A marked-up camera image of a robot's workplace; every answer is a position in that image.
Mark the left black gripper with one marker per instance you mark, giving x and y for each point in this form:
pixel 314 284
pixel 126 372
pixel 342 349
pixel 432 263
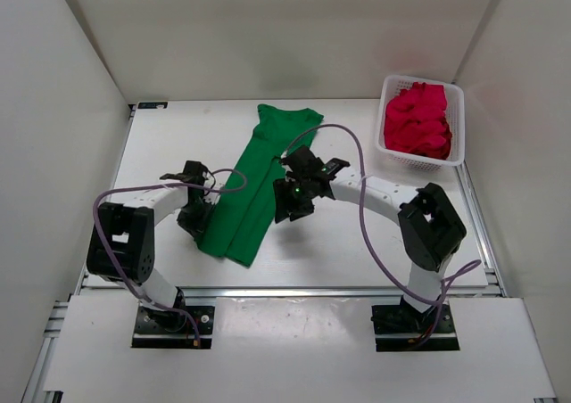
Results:
pixel 194 226

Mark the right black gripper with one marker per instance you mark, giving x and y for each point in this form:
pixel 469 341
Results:
pixel 282 188

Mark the green t shirt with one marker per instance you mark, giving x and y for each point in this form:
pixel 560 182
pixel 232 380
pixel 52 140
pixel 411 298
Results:
pixel 241 219

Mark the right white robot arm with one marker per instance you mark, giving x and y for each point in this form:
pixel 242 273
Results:
pixel 431 229

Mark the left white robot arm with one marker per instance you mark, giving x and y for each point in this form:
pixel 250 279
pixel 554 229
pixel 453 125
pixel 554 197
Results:
pixel 122 246

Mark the dark label sticker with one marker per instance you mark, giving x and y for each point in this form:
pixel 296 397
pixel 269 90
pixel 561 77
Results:
pixel 152 105

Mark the red t shirt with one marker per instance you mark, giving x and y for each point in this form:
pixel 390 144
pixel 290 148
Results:
pixel 415 122

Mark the white plastic basket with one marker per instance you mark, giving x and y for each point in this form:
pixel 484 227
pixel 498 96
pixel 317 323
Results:
pixel 455 115

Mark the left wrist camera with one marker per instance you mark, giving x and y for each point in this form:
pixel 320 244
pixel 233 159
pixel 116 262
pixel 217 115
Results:
pixel 211 197

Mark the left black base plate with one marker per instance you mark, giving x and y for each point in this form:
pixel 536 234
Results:
pixel 178 335

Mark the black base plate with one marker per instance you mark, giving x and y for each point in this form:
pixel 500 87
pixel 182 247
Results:
pixel 178 335
pixel 397 329

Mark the aluminium frame rail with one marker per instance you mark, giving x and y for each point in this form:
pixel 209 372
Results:
pixel 491 290

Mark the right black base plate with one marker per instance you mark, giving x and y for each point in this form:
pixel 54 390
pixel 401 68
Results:
pixel 397 329

